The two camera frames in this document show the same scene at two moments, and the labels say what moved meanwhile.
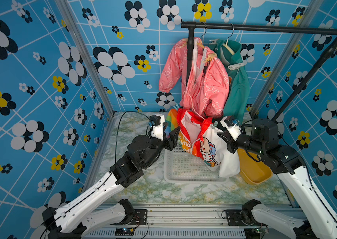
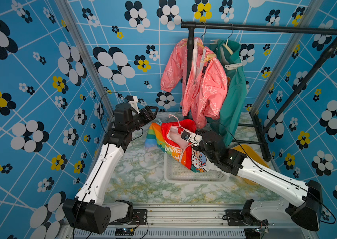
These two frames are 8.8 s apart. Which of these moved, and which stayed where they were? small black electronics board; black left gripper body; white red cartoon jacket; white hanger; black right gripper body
Moved: black left gripper body; white red cartoon jacket; black right gripper body
Stayed: small black electronics board; white hanger
